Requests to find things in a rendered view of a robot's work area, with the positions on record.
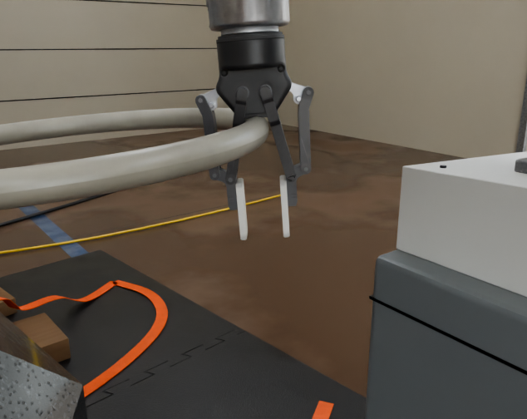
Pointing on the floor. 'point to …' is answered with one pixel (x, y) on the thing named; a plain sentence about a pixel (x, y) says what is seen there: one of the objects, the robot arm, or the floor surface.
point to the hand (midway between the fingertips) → (263, 209)
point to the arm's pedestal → (450, 345)
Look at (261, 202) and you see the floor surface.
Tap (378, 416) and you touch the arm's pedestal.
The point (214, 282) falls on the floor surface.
